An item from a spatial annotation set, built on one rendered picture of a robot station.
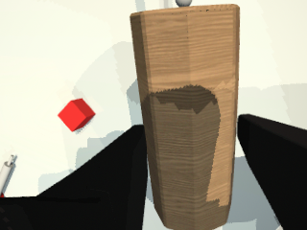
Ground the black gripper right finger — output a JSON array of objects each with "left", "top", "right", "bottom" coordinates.
[{"left": 237, "top": 114, "right": 307, "bottom": 230}]

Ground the red block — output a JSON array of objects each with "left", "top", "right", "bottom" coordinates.
[{"left": 58, "top": 99, "right": 96, "bottom": 131}]

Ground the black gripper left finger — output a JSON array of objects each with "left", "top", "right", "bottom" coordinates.
[{"left": 0, "top": 124, "right": 149, "bottom": 230}]

